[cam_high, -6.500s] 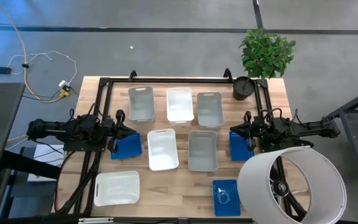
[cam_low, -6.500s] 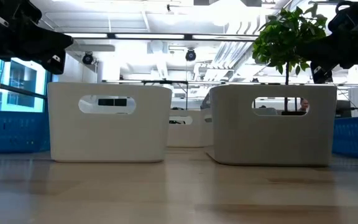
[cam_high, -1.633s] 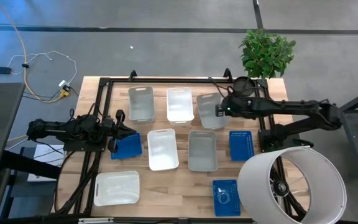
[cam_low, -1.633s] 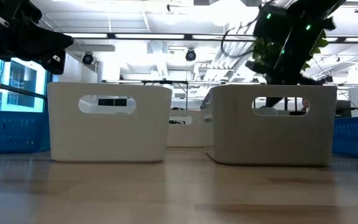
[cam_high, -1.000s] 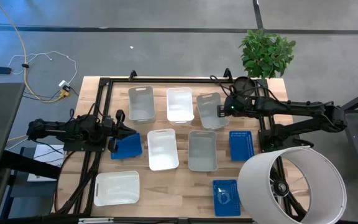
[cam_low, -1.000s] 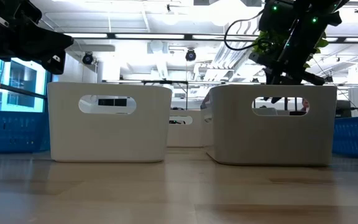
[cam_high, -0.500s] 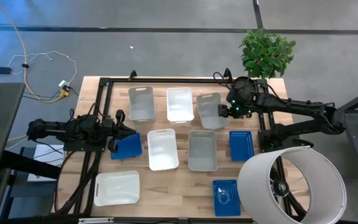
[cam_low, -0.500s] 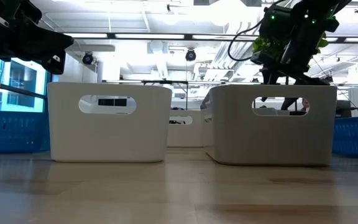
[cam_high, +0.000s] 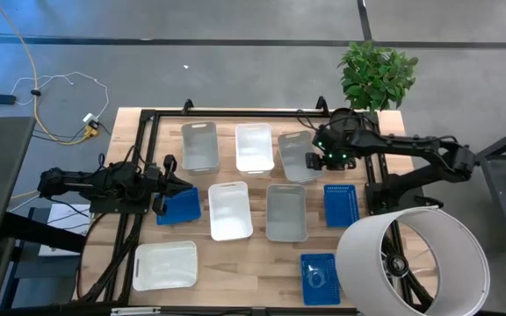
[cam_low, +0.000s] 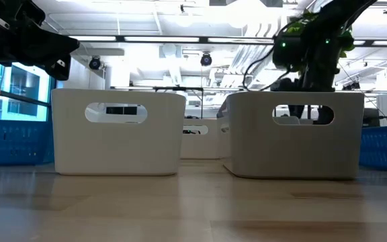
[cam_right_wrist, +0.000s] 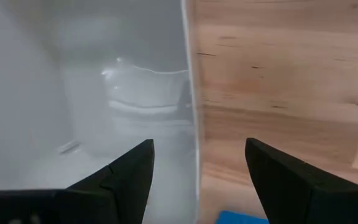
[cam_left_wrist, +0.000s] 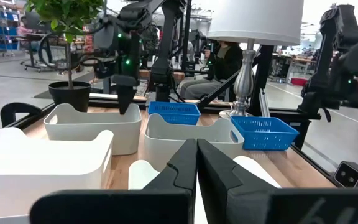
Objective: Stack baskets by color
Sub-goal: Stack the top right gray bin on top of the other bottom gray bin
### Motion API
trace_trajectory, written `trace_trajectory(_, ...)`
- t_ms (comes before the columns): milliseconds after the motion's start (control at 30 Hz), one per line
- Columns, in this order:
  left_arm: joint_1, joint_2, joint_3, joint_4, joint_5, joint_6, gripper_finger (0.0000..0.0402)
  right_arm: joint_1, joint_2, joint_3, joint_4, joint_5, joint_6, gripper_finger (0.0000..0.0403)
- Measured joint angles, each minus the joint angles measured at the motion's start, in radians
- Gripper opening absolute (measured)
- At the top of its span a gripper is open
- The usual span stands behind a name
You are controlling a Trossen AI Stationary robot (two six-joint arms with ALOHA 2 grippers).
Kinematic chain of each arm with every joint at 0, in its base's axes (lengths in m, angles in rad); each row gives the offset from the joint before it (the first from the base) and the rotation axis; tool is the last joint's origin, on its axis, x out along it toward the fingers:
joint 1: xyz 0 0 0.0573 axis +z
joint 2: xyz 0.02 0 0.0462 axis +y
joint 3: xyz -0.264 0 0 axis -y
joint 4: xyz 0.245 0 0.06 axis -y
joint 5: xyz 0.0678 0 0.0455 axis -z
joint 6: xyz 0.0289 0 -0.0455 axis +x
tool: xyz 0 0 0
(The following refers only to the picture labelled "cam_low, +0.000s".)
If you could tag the blue perforated plastic basket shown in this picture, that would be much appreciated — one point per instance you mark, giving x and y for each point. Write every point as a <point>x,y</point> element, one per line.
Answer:
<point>12,144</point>
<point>385,148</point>

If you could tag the grey plastic basket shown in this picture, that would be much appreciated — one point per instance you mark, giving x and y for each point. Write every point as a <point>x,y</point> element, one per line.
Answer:
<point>281,151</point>

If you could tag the white plastic basket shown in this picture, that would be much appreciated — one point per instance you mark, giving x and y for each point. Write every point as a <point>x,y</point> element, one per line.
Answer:
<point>113,148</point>
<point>200,144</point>

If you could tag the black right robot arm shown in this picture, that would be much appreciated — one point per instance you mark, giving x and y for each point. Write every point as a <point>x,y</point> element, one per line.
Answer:
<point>317,67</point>

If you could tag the black metal stand frame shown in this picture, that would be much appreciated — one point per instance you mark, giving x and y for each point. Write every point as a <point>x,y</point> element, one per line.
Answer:
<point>180,88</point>

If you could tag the black computer monitor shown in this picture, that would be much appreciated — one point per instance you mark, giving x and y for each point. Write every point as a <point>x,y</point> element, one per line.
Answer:
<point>121,110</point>

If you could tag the black round ceiling spotlight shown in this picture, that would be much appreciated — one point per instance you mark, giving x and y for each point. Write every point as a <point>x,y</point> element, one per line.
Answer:
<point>95,63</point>
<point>206,60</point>

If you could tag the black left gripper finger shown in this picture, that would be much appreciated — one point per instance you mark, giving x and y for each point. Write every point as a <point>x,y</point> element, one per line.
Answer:
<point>52,47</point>

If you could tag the linear ceiling light fixture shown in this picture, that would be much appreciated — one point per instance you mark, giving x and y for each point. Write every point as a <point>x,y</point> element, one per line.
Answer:
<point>161,39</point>

